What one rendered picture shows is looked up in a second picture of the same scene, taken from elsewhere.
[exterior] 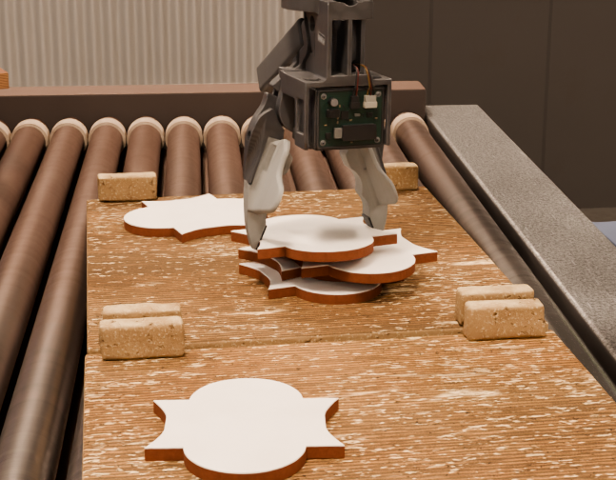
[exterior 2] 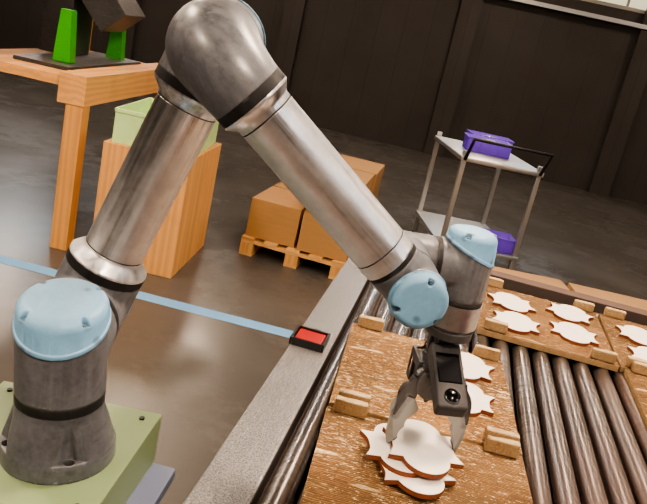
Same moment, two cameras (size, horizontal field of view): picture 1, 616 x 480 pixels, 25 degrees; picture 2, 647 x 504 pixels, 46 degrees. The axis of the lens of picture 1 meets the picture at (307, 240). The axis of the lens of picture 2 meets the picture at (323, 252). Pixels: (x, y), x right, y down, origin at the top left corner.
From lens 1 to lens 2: 219 cm
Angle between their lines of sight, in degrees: 144
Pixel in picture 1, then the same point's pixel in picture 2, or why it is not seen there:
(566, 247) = (237, 476)
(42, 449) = (527, 436)
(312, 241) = (426, 434)
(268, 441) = not seen: hidden behind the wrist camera
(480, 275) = (331, 441)
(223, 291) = (463, 473)
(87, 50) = not seen: outside the picture
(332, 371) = (427, 412)
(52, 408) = (529, 453)
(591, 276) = (254, 447)
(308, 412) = not seen: hidden behind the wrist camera
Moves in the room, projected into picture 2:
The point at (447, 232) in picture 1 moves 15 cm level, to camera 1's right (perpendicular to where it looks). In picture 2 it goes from (318, 483) to (224, 449)
